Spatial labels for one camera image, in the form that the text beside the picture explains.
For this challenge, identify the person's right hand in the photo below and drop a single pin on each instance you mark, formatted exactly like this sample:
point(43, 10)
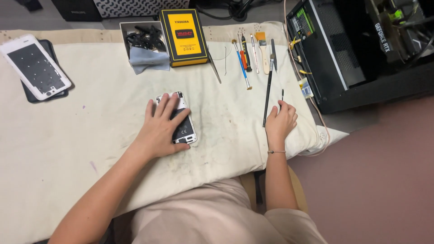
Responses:
point(279, 123)

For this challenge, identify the person's left hand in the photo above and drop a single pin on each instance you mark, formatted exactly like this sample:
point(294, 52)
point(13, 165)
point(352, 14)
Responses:
point(157, 130)

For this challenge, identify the small black pick tool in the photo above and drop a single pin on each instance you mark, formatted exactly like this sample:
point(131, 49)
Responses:
point(282, 96)

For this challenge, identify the white smartphone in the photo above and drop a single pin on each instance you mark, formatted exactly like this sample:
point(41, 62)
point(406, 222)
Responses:
point(185, 130)

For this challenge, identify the long black spudger stick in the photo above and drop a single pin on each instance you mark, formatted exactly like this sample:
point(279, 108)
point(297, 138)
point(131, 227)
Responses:
point(268, 91)

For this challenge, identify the small blue white label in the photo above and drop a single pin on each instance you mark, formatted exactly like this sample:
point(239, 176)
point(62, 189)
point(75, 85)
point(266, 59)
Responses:
point(305, 88)

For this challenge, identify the cream work cloth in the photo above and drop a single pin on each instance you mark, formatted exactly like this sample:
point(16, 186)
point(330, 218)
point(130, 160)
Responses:
point(101, 118)

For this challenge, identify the wooden chair seat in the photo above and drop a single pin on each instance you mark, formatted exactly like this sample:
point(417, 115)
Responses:
point(296, 189)

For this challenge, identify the grey pointed tweezers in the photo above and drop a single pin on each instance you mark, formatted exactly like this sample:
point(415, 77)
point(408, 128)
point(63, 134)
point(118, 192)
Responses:
point(274, 54)

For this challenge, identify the grey wiping cloth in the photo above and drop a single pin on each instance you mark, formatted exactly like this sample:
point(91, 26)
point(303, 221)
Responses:
point(149, 61)

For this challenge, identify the orange bristle brush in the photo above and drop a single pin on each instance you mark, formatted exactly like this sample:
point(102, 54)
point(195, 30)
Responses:
point(263, 54)

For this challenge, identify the silver slim screwdriver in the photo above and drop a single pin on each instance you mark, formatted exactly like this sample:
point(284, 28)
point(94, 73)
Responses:
point(255, 54)

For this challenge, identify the silver metal tweezers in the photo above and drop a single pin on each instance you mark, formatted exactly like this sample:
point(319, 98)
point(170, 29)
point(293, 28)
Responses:
point(214, 69)

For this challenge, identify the black computer case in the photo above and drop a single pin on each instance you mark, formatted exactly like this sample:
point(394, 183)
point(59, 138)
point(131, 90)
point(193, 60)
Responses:
point(339, 50)

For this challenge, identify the white box of black parts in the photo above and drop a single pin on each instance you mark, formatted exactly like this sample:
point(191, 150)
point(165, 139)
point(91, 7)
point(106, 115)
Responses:
point(142, 35)

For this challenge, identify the yellow black tool kit box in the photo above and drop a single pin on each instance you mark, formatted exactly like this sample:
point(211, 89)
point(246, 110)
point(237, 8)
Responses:
point(183, 35)

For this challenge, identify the person's beige clothing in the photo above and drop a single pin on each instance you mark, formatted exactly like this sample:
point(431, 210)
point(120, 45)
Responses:
point(217, 217)

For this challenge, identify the black white patterned box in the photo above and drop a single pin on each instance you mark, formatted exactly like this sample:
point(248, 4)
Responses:
point(139, 6)

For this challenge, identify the black phone back cover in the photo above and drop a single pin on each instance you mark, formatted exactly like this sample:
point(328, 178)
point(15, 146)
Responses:
point(51, 47)

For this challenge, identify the graphics card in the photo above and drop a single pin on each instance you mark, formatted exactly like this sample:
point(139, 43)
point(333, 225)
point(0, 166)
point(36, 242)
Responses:
point(393, 30)

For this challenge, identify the white phone screen frame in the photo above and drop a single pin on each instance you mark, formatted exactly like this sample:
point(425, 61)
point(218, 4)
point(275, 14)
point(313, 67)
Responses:
point(35, 67)

